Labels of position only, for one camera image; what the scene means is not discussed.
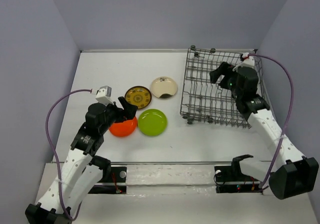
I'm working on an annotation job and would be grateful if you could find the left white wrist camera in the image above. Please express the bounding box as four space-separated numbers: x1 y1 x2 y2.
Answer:
91 86 113 106

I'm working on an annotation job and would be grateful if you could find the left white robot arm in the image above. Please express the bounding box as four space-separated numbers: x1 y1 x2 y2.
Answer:
25 97 138 223

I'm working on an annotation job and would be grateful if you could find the orange plate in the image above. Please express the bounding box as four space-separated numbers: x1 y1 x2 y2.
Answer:
109 117 138 137

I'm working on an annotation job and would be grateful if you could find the brown yellow patterned plate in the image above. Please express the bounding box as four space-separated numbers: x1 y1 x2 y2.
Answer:
124 86 152 110

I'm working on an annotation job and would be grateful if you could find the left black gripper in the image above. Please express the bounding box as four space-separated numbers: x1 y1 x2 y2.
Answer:
99 97 138 134

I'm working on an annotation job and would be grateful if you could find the white foam strip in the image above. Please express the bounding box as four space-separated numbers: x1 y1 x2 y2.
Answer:
126 164 215 186

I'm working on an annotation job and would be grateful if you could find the cream plate with dark spot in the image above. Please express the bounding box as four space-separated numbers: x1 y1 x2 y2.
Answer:
150 76 178 99

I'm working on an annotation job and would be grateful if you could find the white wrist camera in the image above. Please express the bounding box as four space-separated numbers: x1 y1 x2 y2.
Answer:
91 86 113 106
232 52 255 72

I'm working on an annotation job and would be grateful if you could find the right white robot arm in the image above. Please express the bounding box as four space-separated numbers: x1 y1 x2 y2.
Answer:
209 62 319 199

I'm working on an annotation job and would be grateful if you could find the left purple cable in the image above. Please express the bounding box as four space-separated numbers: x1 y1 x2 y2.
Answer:
45 88 82 221

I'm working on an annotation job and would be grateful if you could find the green plate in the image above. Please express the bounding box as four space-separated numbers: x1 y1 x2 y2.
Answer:
137 109 168 136

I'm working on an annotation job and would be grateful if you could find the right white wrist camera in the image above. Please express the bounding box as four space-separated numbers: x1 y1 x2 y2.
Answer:
232 52 255 72

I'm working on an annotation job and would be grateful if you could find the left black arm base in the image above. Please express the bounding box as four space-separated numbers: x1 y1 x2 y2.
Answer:
89 166 127 194

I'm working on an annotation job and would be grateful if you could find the grey wire dish rack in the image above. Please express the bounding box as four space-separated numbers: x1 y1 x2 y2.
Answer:
180 45 256 129

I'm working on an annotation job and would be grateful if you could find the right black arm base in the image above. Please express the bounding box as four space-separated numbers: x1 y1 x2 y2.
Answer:
213 154 263 193

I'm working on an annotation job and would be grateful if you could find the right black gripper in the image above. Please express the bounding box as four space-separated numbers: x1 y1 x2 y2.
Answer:
210 61 243 98

